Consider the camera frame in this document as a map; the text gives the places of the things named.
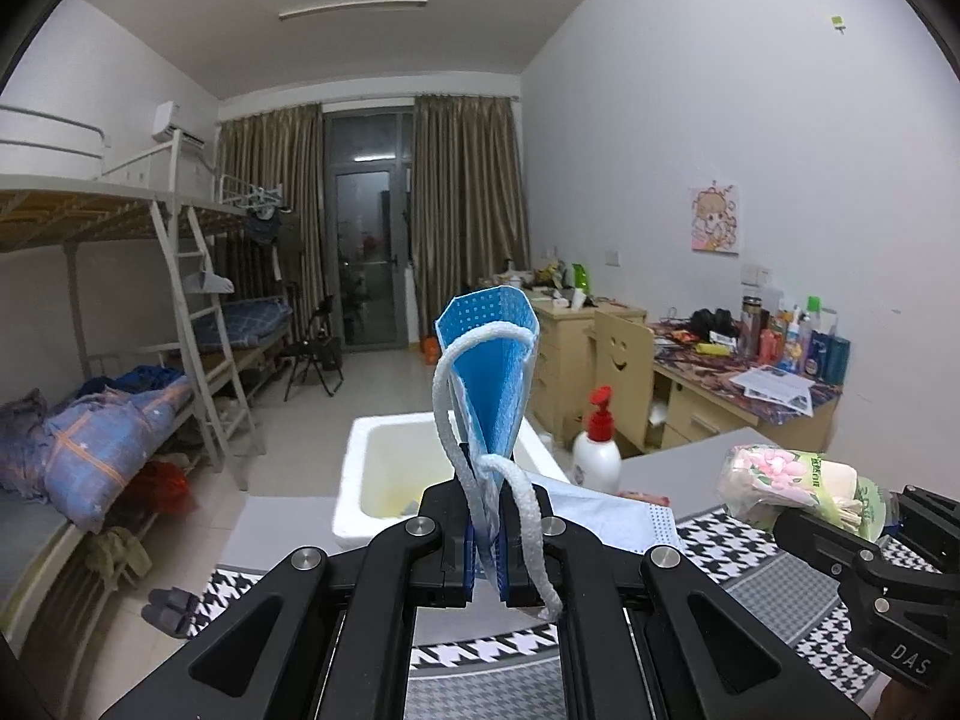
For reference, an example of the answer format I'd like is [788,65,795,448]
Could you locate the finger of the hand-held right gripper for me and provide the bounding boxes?
[895,485,960,575]
[772,508,886,582]

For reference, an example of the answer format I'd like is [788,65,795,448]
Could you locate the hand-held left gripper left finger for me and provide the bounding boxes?
[97,480,481,720]

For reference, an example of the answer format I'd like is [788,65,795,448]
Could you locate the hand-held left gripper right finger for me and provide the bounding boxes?
[495,476,871,720]

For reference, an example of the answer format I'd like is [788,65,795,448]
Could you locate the white foam box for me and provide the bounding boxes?
[332,411,571,557]

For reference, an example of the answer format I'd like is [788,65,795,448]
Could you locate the houndstooth table mat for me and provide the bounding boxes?
[184,506,908,720]

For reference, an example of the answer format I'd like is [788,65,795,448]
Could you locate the white lotion pump bottle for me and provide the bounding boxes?
[571,386,623,496]

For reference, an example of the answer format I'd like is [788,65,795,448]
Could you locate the printed papers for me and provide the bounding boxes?
[724,364,815,417]

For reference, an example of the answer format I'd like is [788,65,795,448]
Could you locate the wooden desk with printed cover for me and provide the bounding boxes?
[652,322,845,458]

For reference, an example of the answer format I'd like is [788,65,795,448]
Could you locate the row of toiletry bottles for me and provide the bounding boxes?
[739,292,852,383]

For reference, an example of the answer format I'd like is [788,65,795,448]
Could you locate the wooden desk with drawers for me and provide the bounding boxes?
[525,289,647,451]

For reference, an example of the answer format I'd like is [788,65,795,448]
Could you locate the black folding chair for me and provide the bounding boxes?
[281,296,346,402]

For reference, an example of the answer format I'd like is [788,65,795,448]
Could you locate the wooden chair with smiley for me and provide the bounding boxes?
[592,307,657,458]

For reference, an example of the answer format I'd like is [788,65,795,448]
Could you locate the black pouch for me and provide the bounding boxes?
[688,307,743,342]

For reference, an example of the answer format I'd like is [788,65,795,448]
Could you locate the black slippers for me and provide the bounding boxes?
[146,586,200,635]

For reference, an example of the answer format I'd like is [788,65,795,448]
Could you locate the red cloth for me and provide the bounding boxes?
[131,461,188,515]

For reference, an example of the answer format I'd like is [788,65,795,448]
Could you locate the blue bed sheet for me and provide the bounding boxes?
[217,298,293,346]

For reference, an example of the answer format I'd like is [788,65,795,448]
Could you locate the glass balcony door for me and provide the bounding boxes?
[322,109,415,350]

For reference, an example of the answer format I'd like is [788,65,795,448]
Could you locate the white bunk bed ladder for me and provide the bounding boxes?
[150,199,260,492]

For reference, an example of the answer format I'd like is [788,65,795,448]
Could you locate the olive cloth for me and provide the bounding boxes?
[82,525,151,590]

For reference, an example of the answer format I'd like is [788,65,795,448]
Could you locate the brown curtain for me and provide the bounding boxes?
[216,105,325,346]
[411,94,530,346]

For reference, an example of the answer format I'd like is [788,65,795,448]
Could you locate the hanging dark clothes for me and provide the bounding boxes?
[244,206,301,248]

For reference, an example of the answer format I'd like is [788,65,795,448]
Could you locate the blue plaid quilt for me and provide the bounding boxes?
[0,382,192,533]

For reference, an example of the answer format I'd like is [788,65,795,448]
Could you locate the white air conditioner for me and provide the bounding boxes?
[152,101,207,147]

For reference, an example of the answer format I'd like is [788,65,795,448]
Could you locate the white metal bunk bed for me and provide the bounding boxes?
[0,101,301,616]

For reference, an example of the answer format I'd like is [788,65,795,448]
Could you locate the ceiling light tube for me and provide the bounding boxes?
[277,0,428,22]

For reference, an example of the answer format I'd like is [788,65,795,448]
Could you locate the cartoon wall poster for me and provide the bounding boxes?
[690,181,743,254]

